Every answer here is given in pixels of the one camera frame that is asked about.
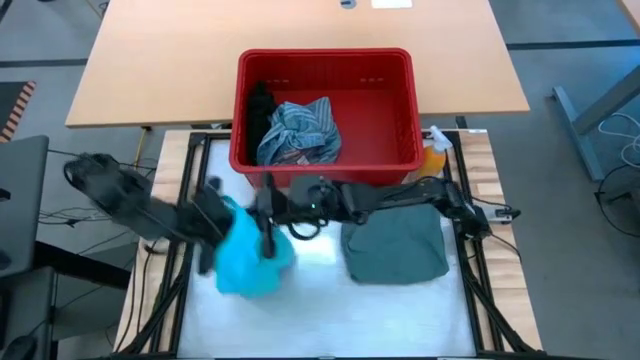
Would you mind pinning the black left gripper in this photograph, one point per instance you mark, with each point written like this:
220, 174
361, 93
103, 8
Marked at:
210, 220

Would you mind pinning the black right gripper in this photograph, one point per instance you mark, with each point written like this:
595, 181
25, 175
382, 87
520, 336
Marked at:
310, 200

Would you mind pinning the turquoise garment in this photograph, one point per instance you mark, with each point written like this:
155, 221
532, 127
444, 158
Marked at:
250, 260

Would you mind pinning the grey striped garment with label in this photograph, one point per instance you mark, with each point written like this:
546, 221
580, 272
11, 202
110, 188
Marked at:
300, 135

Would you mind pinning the grey-green trousers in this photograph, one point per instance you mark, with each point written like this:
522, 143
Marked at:
395, 245

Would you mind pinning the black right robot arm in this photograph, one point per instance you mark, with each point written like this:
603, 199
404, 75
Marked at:
400, 197

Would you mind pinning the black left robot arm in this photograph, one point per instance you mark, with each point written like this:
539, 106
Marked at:
125, 200

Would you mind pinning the red plastic laundry bin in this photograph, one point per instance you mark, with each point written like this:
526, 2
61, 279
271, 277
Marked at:
375, 125

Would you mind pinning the black garment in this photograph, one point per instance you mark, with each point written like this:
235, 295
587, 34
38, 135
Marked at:
259, 120

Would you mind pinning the black floor beam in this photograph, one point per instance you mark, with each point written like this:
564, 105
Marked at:
80, 265

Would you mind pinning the tan wooden desk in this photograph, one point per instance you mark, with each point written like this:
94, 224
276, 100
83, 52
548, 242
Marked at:
175, 65

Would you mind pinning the orange spray bottle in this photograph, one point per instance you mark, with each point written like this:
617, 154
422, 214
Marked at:
432, 155

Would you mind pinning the dark grey cabinet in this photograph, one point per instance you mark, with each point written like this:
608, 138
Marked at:
20, 200

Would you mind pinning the striped hazard floor mat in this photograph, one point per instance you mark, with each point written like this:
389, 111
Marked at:
17, 112

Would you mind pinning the white paper sheet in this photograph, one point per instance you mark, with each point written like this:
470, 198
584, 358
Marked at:
391, 3

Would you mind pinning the grey metal desk leg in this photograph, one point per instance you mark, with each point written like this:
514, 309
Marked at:
580, 130

